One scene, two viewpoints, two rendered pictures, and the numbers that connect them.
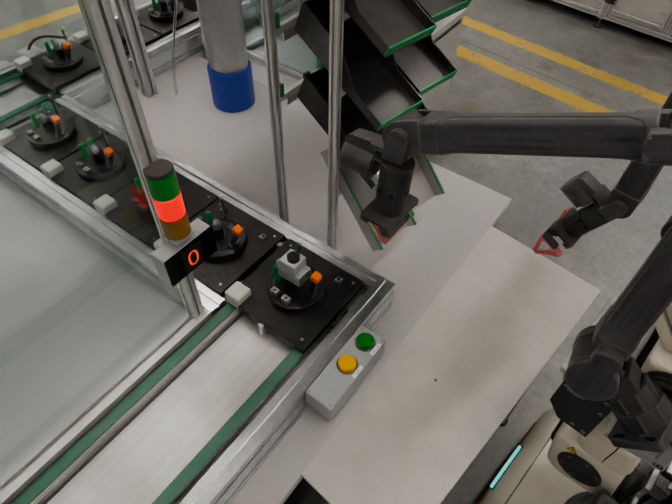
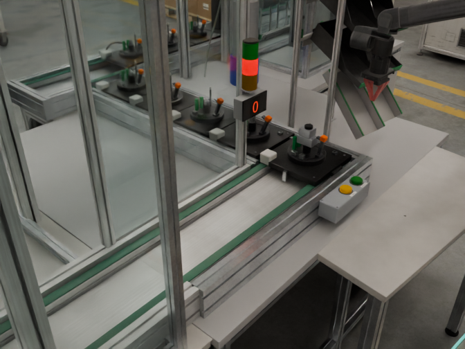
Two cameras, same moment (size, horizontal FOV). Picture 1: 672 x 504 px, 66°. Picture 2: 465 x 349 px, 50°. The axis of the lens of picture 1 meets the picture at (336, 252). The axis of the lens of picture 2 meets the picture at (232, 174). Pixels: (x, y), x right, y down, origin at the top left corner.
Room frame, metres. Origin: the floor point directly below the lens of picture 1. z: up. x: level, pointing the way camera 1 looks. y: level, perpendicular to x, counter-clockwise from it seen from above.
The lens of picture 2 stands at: (-0.83, 0.20, 1.88)
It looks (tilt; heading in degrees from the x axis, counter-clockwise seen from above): 32 degrees down; 6
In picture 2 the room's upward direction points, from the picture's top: straight up
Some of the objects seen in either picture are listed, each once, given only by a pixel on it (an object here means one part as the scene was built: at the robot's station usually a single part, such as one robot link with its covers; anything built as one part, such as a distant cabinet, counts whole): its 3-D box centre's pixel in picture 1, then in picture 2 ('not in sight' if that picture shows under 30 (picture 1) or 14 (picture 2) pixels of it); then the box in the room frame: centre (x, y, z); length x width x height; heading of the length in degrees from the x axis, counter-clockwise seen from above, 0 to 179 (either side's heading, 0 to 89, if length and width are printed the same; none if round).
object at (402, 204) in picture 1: (391, 198); (379, 65); (0.68, -0.10, 1.35); 0.10 x 0.07 x 0.07; 144
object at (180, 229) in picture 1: (174, 222); (249, 80); (0.66, 0.30, 1.28); 0.05 x 0.05 x 0.05
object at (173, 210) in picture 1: (168, 202); (250, 65); (0.66, 0.30, 1.33); 0.05 x 0.05 x 0.05
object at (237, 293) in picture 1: (238, 295); (268, 157); (0.73, 0.23, 0.97); 0.05 x 0.05 x 0.04; 55
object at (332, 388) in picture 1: (346, 370); (344, 197); (0.56, -0.03, 0.93); 0.21 x 0.07 x 0.06; 145
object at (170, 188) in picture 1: (162, 181); (250, 49); (0.66, 0.30, 1.38); 0.05 x 0.05 x 0.05
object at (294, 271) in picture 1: (290, 263); (305, 133); (0.76, 0.10, 1.06); 0.08 x 0.04 x 0.07; 55
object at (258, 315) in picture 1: (296, 291); (306, 158); (0.75, 0.09, 0.96); 0.24 x 0.24 x 0.02; 55
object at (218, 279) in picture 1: (217, 230); (252, 124); (0.90, 0.30, 1.01); 0.24 x 0.24 x 0.13; 55
